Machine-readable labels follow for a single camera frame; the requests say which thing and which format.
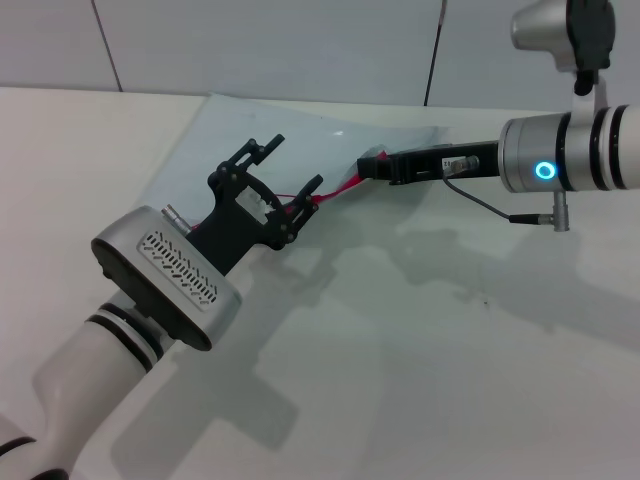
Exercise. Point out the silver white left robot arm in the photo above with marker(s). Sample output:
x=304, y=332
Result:
x=125, y=350

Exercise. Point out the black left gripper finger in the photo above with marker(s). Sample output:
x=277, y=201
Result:
x=300, y=215
x=252, y=152

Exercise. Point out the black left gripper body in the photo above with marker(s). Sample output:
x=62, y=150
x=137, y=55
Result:
x=230, y=225

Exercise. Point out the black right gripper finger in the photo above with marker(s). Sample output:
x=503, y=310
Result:
x=377, y=174
x=375, y=162

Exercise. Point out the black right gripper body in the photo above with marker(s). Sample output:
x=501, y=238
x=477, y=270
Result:
x=425, y=162

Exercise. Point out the clear red-zipper document bag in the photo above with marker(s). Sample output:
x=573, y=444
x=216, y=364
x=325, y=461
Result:
x=300, y=130

